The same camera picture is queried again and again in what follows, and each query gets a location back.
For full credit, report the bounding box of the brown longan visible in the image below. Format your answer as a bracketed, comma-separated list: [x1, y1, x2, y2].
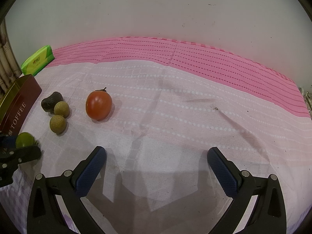
[54, 102, 70, 117]
[50, 115, 67, 134]

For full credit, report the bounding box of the green lime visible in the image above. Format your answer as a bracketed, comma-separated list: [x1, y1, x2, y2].
[15, 132, 35, 149]

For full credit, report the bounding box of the large red tomato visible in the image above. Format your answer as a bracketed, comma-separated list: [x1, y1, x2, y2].
[85, 87, 113, 121]

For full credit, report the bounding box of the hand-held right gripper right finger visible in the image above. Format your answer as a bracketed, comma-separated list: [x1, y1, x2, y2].
[207, 147, 287, 234]

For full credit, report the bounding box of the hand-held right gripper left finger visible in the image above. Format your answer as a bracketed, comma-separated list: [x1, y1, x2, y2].
[27, 146, 107, 234]

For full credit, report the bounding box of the dark wrinkled fruit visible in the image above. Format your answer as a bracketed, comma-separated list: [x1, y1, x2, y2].
[41, 91, 64, 114]

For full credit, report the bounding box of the pale crumpled object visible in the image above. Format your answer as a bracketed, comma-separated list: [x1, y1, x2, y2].
[301, 86, 312, 117]

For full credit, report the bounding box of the brown and gold tin box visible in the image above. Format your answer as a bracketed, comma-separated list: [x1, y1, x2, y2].
[0, 74, 43, 137]

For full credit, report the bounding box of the green tissue pack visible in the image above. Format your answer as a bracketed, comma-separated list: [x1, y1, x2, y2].
[21, 44, 56, 76]

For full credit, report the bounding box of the beige patterned curtain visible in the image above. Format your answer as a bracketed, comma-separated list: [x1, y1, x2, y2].
[0, 19, 22, 95]

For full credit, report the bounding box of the pink printed bedsheet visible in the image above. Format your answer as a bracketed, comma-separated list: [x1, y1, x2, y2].
[0, 36, 312, 234]

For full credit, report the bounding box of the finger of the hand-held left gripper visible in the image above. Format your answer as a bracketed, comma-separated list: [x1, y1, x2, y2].
[0, 134, 16, 156]
[0, 146, 42, 188]

